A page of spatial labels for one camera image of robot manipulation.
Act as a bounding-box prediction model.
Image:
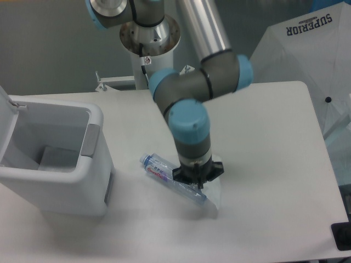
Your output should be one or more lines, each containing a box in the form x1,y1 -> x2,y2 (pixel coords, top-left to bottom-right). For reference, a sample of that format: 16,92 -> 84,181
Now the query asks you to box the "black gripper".
172,159 -> 224,190

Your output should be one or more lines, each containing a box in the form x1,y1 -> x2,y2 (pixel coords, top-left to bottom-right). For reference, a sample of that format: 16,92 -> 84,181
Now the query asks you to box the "white plastic pouch green label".
200,154 -> 223,218

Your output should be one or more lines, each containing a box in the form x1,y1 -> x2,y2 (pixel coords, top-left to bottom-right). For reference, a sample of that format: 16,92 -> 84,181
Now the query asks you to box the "white umbrella with lettering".
250,2 -> 350,133

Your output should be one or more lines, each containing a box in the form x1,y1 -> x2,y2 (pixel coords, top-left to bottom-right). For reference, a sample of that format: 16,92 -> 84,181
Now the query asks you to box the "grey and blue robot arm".
86,1 -> 253,188

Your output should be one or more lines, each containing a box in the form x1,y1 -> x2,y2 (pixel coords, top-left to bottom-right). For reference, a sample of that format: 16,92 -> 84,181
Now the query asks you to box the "black device at table edge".
331,222 -> 350,251

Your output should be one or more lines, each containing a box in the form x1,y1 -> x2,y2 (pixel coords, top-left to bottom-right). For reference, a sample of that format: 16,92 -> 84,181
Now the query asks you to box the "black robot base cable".
138,42 -> 153,90

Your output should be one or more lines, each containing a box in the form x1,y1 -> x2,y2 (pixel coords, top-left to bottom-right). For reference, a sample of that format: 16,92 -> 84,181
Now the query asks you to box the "white open trash can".
1,90 -> 115,216

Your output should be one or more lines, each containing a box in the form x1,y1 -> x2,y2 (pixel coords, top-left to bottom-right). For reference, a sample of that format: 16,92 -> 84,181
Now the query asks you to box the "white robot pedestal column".
120,14 -> 180,80

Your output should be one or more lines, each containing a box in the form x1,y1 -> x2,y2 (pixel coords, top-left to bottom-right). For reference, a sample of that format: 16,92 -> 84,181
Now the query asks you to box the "white metal mounting frame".
94,65 -> 195,92

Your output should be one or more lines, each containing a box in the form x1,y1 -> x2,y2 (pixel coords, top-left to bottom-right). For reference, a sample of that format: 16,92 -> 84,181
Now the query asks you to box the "clear plastic water bottle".
139,153 -> 207,205

